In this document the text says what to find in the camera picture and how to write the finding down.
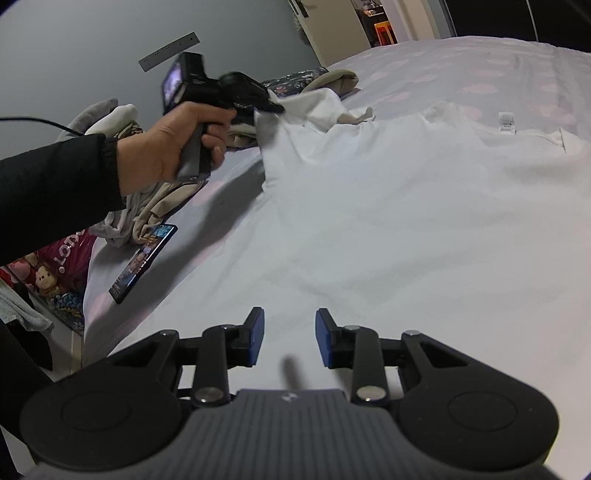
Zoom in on pile of folded clothes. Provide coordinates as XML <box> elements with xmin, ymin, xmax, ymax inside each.
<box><xmin>56</xmin><ymin>98</ymin><xmax>254</xmax><ymax>247</ymax></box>

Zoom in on beige folded trousers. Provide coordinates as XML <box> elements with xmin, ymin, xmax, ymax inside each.
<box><xmin>301</xmin><ymin>69</ymin><xmax>359</xmax><ymax>98</ymax></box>

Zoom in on grey polka dot bedsheet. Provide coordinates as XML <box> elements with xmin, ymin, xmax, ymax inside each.
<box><xmin>82</xmin><ymin>37</ymin><xmax>590</xmax><ymax>365</ymax></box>

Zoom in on pink printed bag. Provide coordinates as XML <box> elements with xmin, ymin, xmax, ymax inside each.
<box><xmin>1</xmin><ymin>230</ymin><xmax>96</xmax><ymax>336</ymax></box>

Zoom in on black sliding wardrobe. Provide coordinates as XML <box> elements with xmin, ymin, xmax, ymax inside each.
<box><xmin>446</xmin><ymin>0</ymin><xmax>591</xmax><ymax>53</ymax></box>

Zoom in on smartphone with lit screen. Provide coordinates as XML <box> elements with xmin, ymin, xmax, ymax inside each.
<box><xmin>109</xmin><ymin>224</ymin><xmax>178</xmax><ymax>304</ymax></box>

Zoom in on black patterned folded garment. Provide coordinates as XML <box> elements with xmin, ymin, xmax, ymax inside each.
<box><xmin>262</xmin><ymin>67</ymin><xmax>329</xmax><ymax>98</ymax></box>

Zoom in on black sleeved left forearm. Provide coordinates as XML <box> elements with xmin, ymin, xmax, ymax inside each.
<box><xmin>1</xmin><ymin>135</ymin><xmax>124</xmax><ymax>265</ymax></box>

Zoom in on cream room door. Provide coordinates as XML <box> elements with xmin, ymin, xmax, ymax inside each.
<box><xmin>288</xmin><ymin>0</ymin><xmax>370</xmax><ymax>67</ymax></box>

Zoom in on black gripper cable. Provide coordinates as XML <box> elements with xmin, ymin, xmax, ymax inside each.
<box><xmin>0</xmin><ymin>115</ymin><xmax>86</xmax><ymax>137</ymax></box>

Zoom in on person's left hand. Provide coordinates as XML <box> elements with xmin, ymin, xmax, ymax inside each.
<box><xmin>117</xmin><ymin>102</ymin><xmax>236</xmax><ymax>196</ymax></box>

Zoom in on white t-shirt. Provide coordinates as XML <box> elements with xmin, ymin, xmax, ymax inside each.
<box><xmin>110</xmin><ymin>87</ymin><xmax>591</xmax><ymax>476</ymax></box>

